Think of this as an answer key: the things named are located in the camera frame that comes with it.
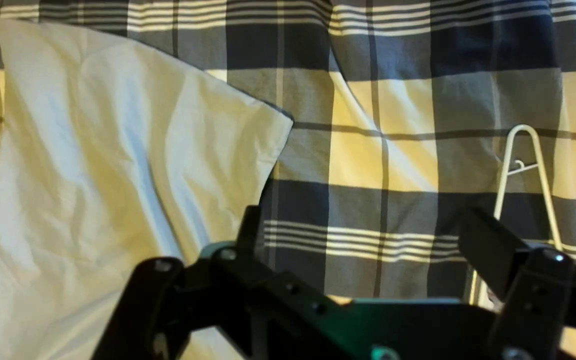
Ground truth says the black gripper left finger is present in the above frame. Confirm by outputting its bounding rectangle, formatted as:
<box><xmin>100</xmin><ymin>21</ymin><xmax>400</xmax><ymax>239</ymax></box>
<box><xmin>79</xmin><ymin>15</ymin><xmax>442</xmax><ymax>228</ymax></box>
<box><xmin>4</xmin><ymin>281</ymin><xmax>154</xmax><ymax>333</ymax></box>
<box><xmin>91</xmin><ymin>203</ymin><xmax>364</xmax><ymax>360</ymax></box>

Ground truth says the white plastic clothes hanger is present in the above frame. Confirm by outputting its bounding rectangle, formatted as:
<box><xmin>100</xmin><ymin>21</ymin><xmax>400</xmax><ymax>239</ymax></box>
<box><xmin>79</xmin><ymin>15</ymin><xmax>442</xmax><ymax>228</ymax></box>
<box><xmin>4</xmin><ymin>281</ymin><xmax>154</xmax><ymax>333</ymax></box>
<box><xmin>464</xmin><ymin>122</ymin><xmax>565</xmax><ymax>308</ymax></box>

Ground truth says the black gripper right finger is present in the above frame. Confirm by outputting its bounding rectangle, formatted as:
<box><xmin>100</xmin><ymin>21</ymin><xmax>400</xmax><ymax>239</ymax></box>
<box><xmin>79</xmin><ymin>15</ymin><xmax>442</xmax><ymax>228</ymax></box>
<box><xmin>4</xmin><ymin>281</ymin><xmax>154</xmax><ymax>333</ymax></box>
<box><xmin>459</xmin><ymin>203</ymin><xmax>576</xmax><ymax>360</ymax></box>

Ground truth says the plaid duvet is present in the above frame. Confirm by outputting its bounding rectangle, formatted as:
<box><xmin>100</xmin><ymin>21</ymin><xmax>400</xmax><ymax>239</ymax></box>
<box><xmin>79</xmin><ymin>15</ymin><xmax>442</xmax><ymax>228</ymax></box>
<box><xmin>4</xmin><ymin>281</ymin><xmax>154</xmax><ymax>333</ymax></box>
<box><xmin>0</xmin><ymin>0</ymin><xmax>576</xmax><ymax>360</ymax></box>

